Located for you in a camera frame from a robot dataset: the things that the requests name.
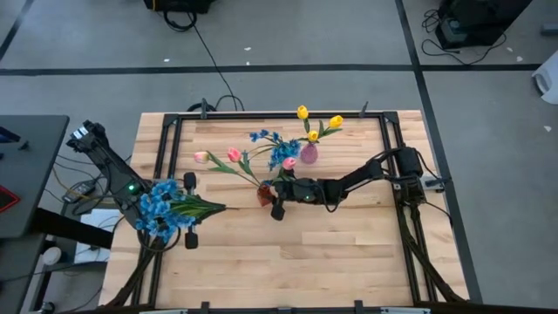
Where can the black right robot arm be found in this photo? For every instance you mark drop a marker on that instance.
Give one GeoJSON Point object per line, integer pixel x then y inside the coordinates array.
{"type": "Point", "coordinates": [362, 172]}

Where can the grey floor item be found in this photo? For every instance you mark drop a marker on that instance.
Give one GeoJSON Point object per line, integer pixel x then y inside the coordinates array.
{"type": "Point", "coordinates": [550, 29]}

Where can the blue flower bunch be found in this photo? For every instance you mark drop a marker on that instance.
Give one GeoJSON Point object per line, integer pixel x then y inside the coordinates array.
{"type": "Point", "coordinates": [260, 135]}
{"type": "Point", "coordinates": [161, 205]}

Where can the black desk strut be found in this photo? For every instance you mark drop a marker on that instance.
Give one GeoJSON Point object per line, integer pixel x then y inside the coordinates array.
{"type": "Point", "coordinates": [70, 227]}

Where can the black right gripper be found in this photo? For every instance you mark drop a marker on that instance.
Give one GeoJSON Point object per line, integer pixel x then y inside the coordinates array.
{"type": "Point", "coordinates": [301, 192]}

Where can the black side desk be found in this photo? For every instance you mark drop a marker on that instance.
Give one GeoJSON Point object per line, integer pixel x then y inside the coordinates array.
{"type": "Point", "coordinates": [35, 174]}

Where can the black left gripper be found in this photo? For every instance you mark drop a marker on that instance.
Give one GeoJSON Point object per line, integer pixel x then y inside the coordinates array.
{"type": "Point", "coordinates": [190, 181]}

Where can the black equipment box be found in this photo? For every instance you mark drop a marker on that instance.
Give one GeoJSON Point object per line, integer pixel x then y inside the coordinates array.
{"type": "Point", "coordinates": [178, 5]}

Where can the black table frame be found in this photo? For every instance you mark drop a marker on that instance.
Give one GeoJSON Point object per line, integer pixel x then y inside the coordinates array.
{"type": "Point", "coordinates": [279, 116]}

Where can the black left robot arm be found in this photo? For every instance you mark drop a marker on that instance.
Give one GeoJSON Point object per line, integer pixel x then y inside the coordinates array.
{"type": "Point", "coordinates": [106, 163]}

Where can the yellow tulip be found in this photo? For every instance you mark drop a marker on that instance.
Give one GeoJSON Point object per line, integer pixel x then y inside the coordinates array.
{"type": "Point", "coordinates": [312, 135]}
{"type": "Point", "coordinates": [302, 112]}
{"type": "Point", "coordinates": [336, 121]}

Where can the black equipment case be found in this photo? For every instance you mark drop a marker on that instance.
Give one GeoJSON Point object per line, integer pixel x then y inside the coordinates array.
{"type": "Point", "coordinates": [479, 22]}

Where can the black power adapter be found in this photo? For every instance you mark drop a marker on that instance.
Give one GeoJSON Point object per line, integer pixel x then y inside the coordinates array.
{"type": "Point", "coordinates": [80, 189]}

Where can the red-rimmed tablet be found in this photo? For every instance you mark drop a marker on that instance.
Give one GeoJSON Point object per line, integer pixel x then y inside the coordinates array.
{"type": "Point", "coordinates": [6, 200]}

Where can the white paper sheet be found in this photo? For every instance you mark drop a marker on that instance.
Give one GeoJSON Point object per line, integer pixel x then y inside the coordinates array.
{"type": "Point", "coordinates": [104, 218]}

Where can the purple glass vase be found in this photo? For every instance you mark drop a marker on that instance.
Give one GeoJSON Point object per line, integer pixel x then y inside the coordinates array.
{"type": "Point", "coordinates": [309, 154]}

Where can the white round disc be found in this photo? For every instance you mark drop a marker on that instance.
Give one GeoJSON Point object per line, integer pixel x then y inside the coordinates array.
{"type": "Point", "coordinates": [52, 256]}

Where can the red glass vase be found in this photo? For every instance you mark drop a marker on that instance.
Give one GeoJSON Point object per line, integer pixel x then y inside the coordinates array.
{"type": "Point", "coordinates": [263, 196]}

